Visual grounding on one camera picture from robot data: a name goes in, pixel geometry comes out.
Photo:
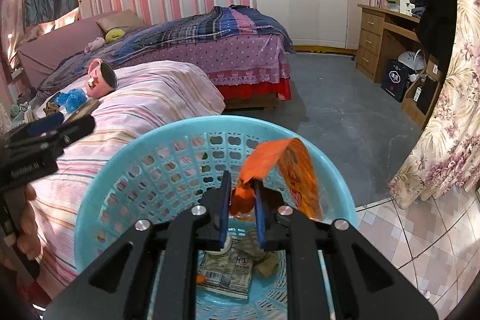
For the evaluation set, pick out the plaid blue purple quilt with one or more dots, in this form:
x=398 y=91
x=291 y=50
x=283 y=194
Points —
x=219 y=23

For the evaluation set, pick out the yellow plush toy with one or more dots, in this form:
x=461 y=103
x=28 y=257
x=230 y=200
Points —
x=114 y=34

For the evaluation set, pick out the black hanging garment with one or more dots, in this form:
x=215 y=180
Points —
x=437 y=29

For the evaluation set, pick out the black gold snack wrapper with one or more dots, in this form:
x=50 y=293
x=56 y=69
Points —
x=229 y=274

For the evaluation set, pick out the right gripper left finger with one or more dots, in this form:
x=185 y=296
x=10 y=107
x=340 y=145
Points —
x=150 y=272

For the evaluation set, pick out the orange peel piece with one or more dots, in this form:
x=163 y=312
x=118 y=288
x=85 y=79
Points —
x=201 y=279

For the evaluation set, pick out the beige paper drawstring bag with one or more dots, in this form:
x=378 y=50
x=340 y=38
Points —
x=30 y=116

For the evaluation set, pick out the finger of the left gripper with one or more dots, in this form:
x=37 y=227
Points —
x=37 y=127
x=71 y=132

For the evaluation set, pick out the cream plastic jar lid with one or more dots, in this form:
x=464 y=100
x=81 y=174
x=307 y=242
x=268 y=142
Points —
x=220 y=252

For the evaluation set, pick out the tan pillow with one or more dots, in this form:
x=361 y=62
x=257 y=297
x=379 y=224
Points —
x=125 y=20

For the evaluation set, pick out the floral beige curtain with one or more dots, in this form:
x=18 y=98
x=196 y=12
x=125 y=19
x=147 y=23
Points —
x=446 y=156

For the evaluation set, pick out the light blue plastic basket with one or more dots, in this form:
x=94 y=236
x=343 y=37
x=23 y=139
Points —
x=167 y=171

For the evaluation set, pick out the black shopping bag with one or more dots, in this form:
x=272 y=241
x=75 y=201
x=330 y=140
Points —
x=395 y=79

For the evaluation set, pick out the wooden crate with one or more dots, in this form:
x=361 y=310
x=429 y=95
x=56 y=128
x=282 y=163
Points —
x=422 y=95

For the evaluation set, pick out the orange snack wrapper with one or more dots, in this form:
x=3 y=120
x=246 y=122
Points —
x=284 y=166

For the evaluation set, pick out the purple dotted bed skirt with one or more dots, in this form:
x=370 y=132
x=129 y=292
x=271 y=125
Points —
x=236 y=60

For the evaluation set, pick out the mauve bed headboard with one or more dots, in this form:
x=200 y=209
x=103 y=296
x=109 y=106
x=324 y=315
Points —
x=40 y=57

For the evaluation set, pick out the pink cartoon mug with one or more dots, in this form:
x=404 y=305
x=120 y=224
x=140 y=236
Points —
x=101 y=79

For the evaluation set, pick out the pink striped bed sheet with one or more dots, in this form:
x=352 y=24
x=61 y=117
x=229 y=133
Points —
x=148 y=96

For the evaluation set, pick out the white helmet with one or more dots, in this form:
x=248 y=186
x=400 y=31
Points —
x=415 y=60

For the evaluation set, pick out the brown paper ball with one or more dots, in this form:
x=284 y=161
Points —
x=267 y=265

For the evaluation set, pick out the pink plush toy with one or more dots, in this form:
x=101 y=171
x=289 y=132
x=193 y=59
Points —
x=94 y=45

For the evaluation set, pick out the crumpled brown paper wad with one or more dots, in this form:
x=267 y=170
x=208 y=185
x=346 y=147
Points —
x=51 y=108

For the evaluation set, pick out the wooden desk with drawers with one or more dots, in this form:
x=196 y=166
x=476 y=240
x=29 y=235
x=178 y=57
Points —
x=384 y=35

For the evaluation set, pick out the person's left hand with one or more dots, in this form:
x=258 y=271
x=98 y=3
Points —
x=29 y=242

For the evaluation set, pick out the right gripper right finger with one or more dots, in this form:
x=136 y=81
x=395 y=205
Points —
x=333 y=272

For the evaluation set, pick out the blue plastic shoe cover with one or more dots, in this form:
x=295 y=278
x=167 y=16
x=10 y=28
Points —
x=72 y=100

